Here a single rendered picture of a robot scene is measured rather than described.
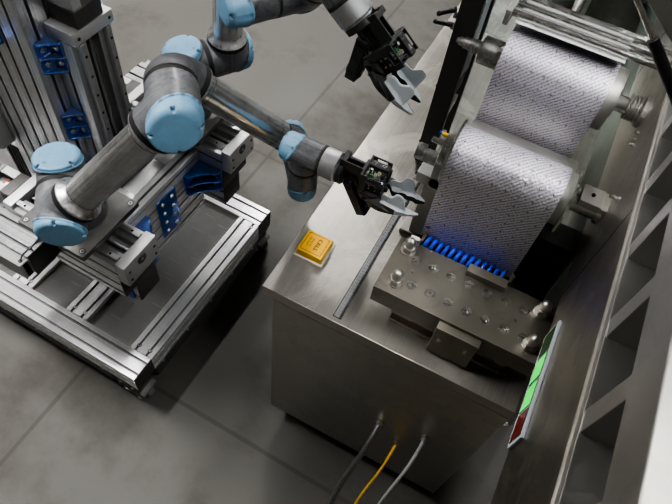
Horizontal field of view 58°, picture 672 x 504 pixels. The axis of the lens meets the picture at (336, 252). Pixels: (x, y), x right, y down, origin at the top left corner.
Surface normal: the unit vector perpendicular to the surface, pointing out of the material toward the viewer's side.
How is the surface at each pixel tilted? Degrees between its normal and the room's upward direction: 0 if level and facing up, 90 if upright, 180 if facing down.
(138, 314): 0
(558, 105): 92
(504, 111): 92
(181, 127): 85
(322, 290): 0
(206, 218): 0
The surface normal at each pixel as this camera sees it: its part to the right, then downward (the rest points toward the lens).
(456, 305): 0.10, -0.55
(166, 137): 0.32, 0.75
